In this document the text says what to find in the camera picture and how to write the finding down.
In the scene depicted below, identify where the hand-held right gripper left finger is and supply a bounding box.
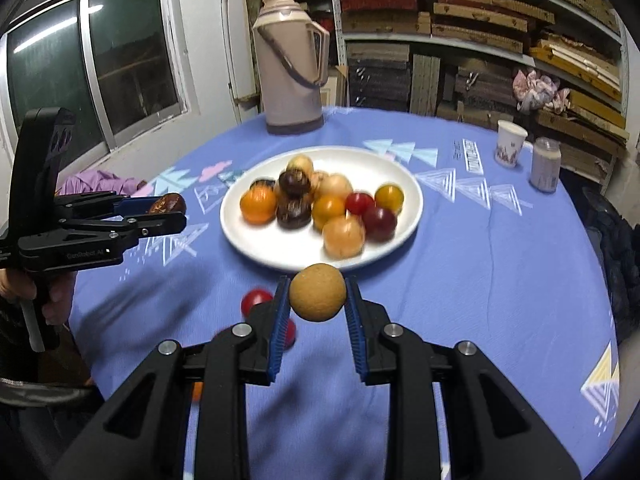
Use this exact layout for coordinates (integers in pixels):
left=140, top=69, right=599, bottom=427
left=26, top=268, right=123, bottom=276
left=50, top=275, right=293, bottom=480

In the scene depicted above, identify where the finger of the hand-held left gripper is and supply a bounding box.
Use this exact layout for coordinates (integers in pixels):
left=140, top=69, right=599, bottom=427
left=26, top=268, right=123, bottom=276
left=62, top=211, right=187, bottom=239
left=55, top=191, right=156, bottom=221

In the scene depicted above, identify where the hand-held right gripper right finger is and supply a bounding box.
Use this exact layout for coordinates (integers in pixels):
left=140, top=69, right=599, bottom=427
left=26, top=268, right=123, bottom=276
left=344, top=276, right=583, bottom=480

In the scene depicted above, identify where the tan round longan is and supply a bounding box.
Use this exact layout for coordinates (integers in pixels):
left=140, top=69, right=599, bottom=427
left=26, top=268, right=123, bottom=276
left=288, top=263, right=348, bottom=322

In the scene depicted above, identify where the white plate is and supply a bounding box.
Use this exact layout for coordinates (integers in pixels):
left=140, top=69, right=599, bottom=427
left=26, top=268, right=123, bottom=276
left=220, top=145, right=424, bottom=273

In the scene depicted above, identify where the large yellow pepino melon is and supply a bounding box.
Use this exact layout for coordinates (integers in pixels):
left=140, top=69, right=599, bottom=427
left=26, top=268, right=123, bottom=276
left=322, top=215, right=367, bottom=260

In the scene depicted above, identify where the dark red plum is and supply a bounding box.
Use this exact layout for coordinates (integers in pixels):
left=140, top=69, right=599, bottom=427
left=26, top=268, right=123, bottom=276
left=361, top=206, right=399, bottom=242

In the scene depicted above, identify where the smooth orange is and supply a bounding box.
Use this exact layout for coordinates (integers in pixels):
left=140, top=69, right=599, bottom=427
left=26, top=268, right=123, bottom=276
left=311, top=195, right=347, bottom=233

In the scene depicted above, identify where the orange with green stem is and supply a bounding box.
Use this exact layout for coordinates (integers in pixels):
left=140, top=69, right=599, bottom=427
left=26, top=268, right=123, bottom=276
left=374, top=183, right=405, bottom=213

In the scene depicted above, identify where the speckled pepino melon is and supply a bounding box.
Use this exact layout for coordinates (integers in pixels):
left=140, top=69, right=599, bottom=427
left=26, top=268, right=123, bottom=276
left=315, top=174, right=354, bottom=201

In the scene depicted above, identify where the person's left hand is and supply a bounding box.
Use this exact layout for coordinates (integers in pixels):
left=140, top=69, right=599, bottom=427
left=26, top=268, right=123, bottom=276
left=0, top=269, right=77, bottom=328

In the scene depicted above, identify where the purple cloth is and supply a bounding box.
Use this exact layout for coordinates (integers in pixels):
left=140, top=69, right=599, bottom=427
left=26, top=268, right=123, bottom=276
left=59, top=169, right=153, bottom=198

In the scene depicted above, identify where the blue printed tablecloth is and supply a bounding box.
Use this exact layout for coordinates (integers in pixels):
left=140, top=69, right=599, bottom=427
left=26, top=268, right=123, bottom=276
left=67, top=106, right=621, bottom=480

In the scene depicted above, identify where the white wooden plank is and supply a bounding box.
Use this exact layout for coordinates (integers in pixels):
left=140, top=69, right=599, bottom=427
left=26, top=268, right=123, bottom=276
left=221, top=0, right=261, bottom=123

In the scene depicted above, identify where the beige thermos flask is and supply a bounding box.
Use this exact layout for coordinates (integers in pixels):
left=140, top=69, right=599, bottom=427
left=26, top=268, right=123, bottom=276
left=251, top=0, right=331, bottom=136

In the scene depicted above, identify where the white paper cup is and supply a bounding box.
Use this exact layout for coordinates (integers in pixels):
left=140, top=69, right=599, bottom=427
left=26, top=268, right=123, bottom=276
left=494, top=120, right=529, bottom=168

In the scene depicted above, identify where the grey drink can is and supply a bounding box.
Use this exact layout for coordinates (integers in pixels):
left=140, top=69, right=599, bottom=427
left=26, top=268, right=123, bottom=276
left=530, top=137, right=562, bottom=194

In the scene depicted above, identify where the white metal shelf rack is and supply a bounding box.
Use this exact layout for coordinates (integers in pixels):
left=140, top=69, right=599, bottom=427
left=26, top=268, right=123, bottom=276
left=252, top=0, right=631, bottom=196

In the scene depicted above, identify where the black jacket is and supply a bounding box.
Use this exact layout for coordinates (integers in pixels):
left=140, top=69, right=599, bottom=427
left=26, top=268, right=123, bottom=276
left=582, top=185, right=640, bottom=346

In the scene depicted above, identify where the pink crumpled cloth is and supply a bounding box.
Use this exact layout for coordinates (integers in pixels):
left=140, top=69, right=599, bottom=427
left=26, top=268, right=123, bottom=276
left=513, top=69, right=572, bottom=113

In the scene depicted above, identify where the grey braided cable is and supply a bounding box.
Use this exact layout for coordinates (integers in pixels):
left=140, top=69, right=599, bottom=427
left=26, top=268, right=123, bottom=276
left=0, top=377, right=96, bottom=396

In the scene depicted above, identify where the aluminium frame window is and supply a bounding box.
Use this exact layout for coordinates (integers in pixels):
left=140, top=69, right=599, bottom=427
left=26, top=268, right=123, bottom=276
left=0, top=0, right=193, bottom=171

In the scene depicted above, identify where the beige picture frame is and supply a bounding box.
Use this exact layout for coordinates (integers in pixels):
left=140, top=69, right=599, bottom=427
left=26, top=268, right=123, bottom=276
left=320, top=64, right=349, bottom=108

